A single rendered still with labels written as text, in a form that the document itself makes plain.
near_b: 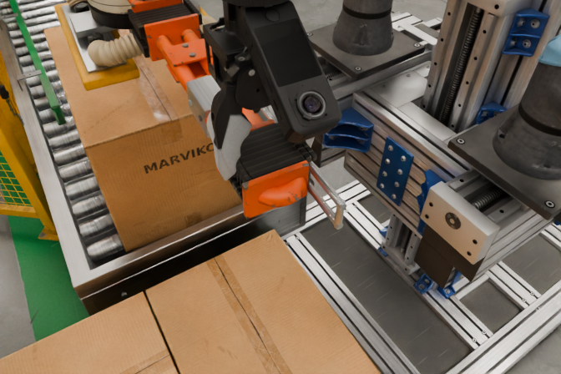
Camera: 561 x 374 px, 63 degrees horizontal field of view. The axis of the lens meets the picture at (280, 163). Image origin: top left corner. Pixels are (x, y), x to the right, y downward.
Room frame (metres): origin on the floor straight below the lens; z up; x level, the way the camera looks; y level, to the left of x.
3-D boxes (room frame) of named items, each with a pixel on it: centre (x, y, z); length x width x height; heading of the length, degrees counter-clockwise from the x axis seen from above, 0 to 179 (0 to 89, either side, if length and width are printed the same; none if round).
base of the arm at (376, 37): (1.05, -0.21, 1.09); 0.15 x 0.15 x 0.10
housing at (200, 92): (0.48, 0.08, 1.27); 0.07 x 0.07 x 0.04; 28
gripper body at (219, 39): (0.38, 0.02, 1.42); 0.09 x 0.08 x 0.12; 27
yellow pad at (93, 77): (0.85, 0.38, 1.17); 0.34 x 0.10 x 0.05; 28
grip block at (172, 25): (0.67, 0.18, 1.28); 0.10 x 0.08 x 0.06; 118
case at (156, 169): (1.10, 0.40, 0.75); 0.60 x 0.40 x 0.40; 28
